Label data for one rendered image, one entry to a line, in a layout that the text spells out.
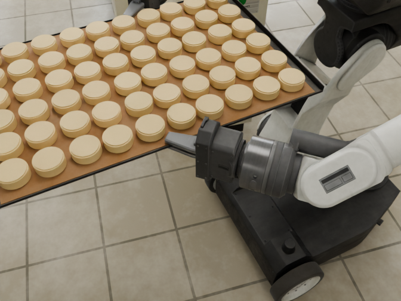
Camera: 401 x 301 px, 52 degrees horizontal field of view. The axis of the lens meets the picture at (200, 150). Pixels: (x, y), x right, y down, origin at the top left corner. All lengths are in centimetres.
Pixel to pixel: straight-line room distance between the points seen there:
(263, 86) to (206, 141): 19
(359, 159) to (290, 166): 10
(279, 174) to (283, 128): 57
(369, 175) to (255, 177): 16
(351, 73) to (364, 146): 46
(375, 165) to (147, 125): 36
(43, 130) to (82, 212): 114
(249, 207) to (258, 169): 95
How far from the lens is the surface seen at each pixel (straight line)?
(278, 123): 120
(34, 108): 77
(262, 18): 163
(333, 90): 108
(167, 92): 75
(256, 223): 154
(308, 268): 149
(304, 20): 289
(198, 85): 76
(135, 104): 73
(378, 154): 63
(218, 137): 64
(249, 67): 81
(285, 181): 63
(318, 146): 65
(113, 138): 69
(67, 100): 77
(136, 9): 99
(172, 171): 190
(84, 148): 68
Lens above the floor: 152
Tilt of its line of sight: 51 degrees down
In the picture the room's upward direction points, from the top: straight up
